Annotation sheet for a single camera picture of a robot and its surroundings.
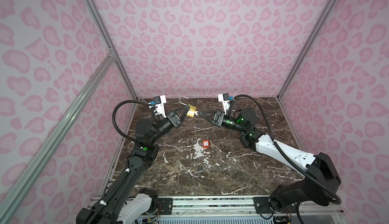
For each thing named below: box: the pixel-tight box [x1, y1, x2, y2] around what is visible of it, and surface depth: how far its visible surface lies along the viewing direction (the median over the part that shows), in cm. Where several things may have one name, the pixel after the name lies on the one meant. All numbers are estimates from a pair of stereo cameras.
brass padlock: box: [178, 96, 197, 119], surface depth 64 cm
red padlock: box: [202, 134, 211, 149], surface depth 95 cm
